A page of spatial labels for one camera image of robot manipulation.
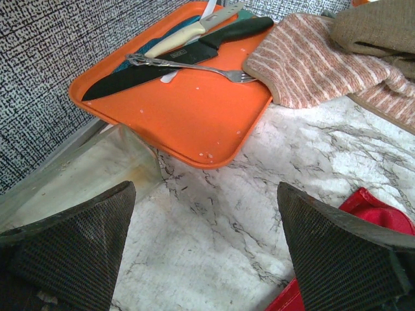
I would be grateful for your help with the red cloth hat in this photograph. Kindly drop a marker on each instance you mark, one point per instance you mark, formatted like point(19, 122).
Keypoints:
point(364, 205)

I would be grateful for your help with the orange plastic tray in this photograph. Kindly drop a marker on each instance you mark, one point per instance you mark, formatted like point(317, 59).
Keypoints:
point(200, 118)

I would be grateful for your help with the white plastic utensil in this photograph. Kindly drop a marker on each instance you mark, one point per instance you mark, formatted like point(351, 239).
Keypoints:
point(208, 10)

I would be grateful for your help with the silver ornate fork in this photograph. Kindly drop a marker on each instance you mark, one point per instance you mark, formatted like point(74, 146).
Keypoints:
point(235, 76)

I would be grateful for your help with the clear plastic sheet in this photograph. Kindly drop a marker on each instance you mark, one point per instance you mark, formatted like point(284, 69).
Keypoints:
point(110, 158)

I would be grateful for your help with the brown olive cloth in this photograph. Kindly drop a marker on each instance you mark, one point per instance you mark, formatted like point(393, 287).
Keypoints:
point(384, 29)

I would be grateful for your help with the striped orange white towel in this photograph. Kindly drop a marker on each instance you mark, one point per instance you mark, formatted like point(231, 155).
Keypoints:
point(303, 67)

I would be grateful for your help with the teal handle utensil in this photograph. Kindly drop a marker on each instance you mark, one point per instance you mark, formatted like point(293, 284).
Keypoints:
point(148, 45)

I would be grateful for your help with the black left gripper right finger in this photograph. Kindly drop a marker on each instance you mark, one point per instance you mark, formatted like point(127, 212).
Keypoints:
point(342, 262)

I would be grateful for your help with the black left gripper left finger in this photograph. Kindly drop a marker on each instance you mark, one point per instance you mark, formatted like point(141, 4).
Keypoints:
point(73, 255)

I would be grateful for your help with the black blade kitchen knife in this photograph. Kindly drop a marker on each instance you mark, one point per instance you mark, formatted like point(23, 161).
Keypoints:
point(141, 69)

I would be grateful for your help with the cream handle knife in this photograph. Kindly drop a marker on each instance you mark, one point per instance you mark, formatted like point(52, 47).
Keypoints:
point(198, 28)

